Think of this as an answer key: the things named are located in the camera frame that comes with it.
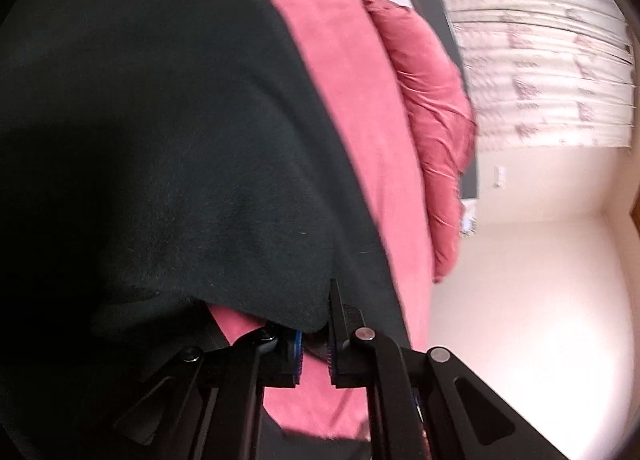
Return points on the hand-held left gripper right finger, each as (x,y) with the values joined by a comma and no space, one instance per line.
(331,361)

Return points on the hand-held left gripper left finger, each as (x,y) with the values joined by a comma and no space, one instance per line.
(297,356)

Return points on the black pants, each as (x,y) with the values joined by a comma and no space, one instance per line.
(150,139)

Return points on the white printed pillow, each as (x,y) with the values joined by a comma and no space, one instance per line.
(469,222)

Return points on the pink bed sheet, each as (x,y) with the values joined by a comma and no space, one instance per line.
(340,114)

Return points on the red duvet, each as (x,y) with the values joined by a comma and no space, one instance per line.
(425,89)

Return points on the white patterned curtain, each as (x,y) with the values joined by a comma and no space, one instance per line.
(540,64)

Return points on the dark grey headboard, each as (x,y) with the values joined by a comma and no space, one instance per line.
(430,4)

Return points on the white wall outlet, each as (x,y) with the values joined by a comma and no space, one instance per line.
(499,177)

